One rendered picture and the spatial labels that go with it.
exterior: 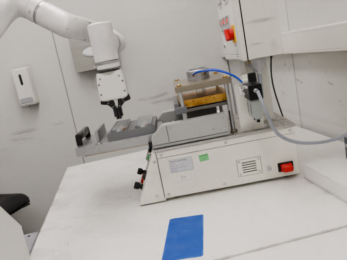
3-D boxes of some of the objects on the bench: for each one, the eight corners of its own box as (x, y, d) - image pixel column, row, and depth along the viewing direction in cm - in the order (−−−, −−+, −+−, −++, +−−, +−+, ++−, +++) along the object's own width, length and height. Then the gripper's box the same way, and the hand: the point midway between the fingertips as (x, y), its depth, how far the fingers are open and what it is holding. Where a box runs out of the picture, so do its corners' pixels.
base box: (272, 150, 160) (266, 110, 156) (304, 180, 123) (297, 128, 119) (145, 174, 161) (136, 134, 157) (139, 211, 124) (127, 160, 120)
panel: (144, 175, 158) (155, 131, 155) (139, 203, 129) (153, 150, 126) (139, 174, 158) (150, 130, 155) (133, 201, 129) (146, 149, 125)
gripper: (130, 63, 138) (140, 113, 142) (89, 70, 138) (100, 120, 142) (128, 63, 131) (139, 116, 134) (84, 71, 131) (97, 124, 135)
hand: (118, 113), depth 138 cm, fingers closed
